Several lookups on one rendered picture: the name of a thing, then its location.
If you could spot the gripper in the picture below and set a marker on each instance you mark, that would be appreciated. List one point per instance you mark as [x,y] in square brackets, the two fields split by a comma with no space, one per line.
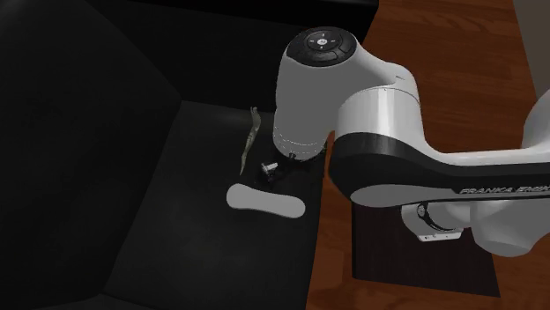
[271,171]

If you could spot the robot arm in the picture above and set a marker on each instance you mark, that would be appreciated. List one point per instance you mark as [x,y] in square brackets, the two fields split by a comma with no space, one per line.
[369,116]

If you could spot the white flat oblong object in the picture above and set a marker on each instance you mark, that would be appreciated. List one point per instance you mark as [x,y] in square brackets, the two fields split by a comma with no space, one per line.
[266,201]

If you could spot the slim grey-green utensil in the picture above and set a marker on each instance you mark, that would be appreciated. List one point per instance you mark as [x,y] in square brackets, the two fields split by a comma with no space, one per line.
[249,139]

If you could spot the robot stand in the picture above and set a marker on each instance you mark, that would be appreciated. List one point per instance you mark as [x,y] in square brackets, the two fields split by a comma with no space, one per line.
[386,257]

